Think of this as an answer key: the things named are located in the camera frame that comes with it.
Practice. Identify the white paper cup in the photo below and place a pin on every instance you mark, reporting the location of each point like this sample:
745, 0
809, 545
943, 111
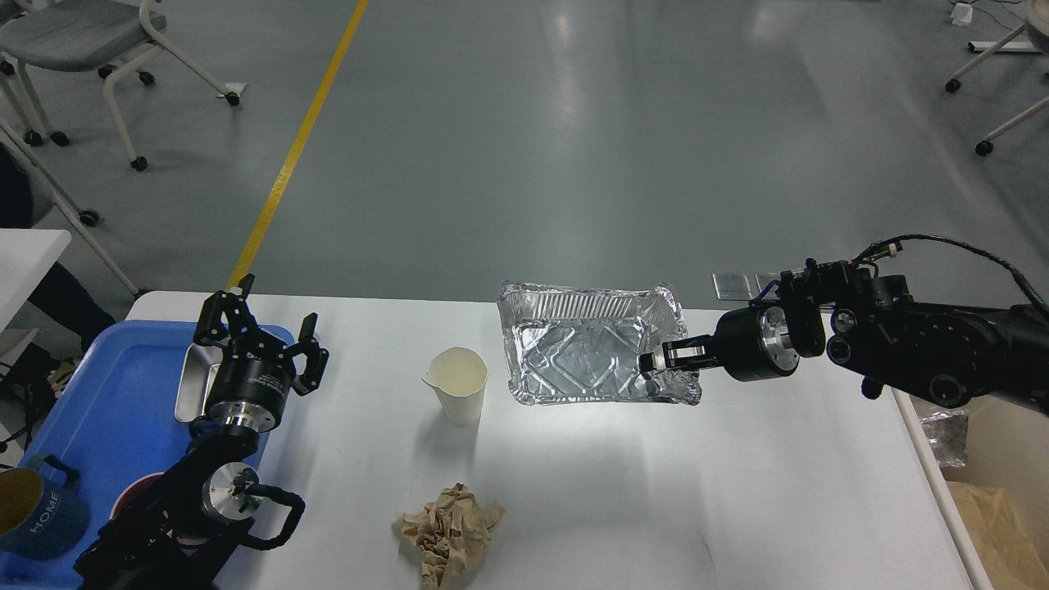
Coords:
458, 377

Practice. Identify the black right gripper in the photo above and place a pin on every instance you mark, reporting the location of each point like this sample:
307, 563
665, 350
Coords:
751, 344

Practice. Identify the stainless steel rectangular box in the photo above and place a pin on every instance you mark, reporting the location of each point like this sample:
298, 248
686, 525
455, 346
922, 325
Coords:
198, 373

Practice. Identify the pink HOME mug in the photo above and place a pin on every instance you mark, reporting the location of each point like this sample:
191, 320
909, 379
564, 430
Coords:
131, 492

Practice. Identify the dark blue HOME mug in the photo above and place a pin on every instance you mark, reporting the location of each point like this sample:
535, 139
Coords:
42, 517

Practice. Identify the floor socket plate left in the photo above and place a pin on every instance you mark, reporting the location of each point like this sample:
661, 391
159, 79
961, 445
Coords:
732, 286

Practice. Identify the beige plastic bin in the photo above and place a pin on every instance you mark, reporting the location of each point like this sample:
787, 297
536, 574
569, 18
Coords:
983, 459

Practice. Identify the white side table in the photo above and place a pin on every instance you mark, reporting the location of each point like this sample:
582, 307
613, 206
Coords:
26, 256

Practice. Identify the floor socket plate right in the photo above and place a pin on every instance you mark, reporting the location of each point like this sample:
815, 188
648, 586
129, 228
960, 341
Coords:
761, 281

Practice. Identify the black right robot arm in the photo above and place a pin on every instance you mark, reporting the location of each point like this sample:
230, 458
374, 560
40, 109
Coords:
869, 323

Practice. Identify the white folding chair frame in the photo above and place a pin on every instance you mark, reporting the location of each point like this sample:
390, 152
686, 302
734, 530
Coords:
48, 195

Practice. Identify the blue plastic tray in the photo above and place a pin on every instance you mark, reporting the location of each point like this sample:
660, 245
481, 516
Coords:
114, 424

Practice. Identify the grey office chair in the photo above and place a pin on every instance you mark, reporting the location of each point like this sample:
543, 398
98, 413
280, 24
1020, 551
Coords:
84, 36

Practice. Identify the brown paper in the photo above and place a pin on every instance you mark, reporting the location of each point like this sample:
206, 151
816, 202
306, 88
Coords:
452, 534
1008, 555

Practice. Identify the aluminium foil tray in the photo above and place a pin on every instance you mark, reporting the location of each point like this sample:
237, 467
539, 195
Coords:
575, 345

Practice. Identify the brown paper in bin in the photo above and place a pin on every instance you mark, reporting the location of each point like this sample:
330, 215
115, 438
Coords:
1008, 555

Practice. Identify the crumpled foil in bin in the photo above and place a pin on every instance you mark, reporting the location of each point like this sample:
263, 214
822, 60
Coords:
947, 433

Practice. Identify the floor socket plate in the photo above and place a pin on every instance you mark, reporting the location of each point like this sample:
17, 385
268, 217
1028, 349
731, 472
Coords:
761, 281
732, 286

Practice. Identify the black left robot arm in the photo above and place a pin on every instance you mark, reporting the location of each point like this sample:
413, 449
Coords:
179, 532

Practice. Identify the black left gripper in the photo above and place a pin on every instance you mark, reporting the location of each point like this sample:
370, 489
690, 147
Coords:
252, 383

